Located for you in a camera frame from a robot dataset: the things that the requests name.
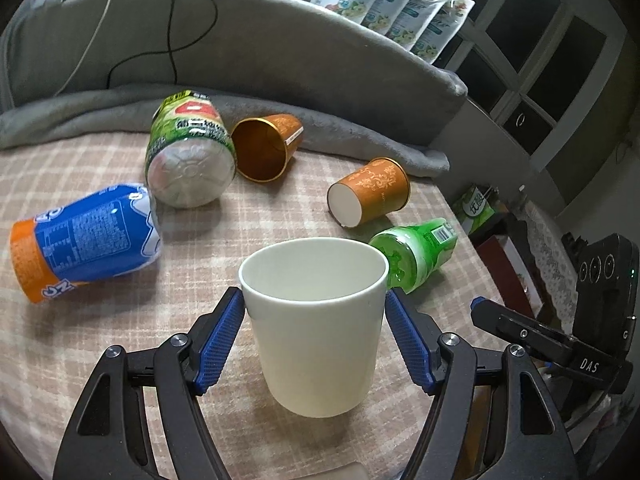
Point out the blue orange drink bottle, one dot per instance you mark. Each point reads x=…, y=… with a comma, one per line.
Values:
x=108, y=233

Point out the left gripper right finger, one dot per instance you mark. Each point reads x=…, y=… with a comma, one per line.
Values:
x=492, y=416

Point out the white plastic cup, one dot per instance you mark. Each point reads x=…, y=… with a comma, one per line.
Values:
x=316, y=308

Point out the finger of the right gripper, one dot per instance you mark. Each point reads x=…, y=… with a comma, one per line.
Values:
x=542, y=342

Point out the orange patterned paper cup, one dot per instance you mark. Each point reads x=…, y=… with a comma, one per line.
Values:
x=374, y=190

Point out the orange patterned cup with label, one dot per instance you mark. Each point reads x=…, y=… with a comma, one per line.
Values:
x=265, y=145

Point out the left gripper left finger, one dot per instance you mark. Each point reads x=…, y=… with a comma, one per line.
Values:
x=109, y=433

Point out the green paper bag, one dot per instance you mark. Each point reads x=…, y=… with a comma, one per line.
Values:
x=473, y=208

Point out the grey sofa backrest cushion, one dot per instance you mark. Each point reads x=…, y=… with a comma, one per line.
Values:
x=286, y=51

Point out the green grapefruit tea bottle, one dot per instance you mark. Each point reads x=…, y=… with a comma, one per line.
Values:
x=190, y=159

